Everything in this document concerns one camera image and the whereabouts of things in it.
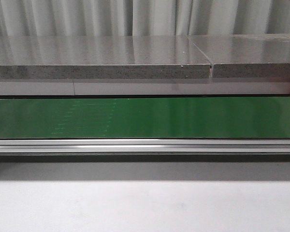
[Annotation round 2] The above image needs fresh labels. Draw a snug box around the grey stone counter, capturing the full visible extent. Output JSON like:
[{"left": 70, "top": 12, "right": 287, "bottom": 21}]
[{"left": 0, "top": 34, "right": 290, "bottom": 96}]

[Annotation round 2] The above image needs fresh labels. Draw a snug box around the green conveyor belt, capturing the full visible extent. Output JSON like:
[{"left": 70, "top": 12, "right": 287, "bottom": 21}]
[{"left": 0, "top": 97, "right": 290, "bottom": 139}]

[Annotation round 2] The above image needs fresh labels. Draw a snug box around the grey curtain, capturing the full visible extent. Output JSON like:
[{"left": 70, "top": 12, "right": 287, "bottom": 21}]
[{"left": 0, "top": 0, "right": 290, "bottom": 36}]

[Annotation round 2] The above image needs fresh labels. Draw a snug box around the aluminium conveyor frame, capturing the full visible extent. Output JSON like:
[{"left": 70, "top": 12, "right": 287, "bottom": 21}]
[{"left": 0, "top": 139, "right": 290, "bottom": 162}]

